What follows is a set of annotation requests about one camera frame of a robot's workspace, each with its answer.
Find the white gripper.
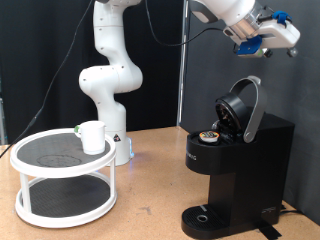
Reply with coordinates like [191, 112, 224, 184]
[255, 15, 301, 58]

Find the coffee pod orange rim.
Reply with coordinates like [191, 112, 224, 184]
[198, 130, 221, 144]

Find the black Keurig coffee machine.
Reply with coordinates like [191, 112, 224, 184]
[180, 75, 296, 240]

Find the white mug green handle mark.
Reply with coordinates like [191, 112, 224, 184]
[73, 120, 107, 156]

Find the grey backdrop panel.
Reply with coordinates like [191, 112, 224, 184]
[181, 0, 320, 226]

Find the silver metal pole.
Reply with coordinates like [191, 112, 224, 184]
[176, 0, 191, 128]

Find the black curtain backdrop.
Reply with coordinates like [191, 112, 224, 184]
[0, 0, 184, 146]

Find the white two-tier turntable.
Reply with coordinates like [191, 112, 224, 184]
[9, 127, 118, 229]

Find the blue cable clip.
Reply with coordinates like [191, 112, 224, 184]
[271, 10, 293, 26]

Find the black power cord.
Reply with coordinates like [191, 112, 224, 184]
[279, 203, 303, 216]

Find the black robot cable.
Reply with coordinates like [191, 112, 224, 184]
[0, 0, 234, 158]

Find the grey metal post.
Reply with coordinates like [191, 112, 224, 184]
[0, 96, 6, 145]

